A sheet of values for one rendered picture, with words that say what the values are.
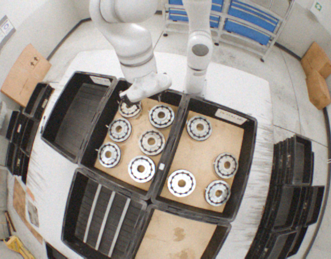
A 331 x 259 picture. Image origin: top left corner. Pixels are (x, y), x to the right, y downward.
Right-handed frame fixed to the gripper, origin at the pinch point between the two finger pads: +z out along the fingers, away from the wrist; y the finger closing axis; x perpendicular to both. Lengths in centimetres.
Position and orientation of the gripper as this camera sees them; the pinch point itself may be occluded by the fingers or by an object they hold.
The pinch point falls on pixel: (148, 101)
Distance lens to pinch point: 44.3
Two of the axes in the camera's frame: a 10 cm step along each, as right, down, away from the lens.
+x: 4.3, 8.5, -3.0
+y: -9.0, 4.1, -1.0
